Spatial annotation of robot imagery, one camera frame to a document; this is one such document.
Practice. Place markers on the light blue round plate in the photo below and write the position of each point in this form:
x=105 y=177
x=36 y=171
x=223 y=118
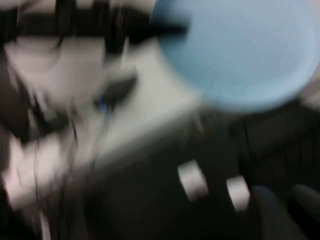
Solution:
x=237 y=50

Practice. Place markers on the white power adapter plug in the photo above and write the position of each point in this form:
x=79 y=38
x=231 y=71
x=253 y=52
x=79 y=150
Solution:
x=192 y=181

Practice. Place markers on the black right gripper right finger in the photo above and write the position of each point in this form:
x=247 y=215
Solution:
x=308 y=202

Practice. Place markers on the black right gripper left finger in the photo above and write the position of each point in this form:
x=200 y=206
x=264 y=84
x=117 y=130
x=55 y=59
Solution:
x=268 y=215

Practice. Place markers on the small white cube block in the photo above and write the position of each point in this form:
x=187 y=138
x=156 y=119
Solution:
x=238 y=193

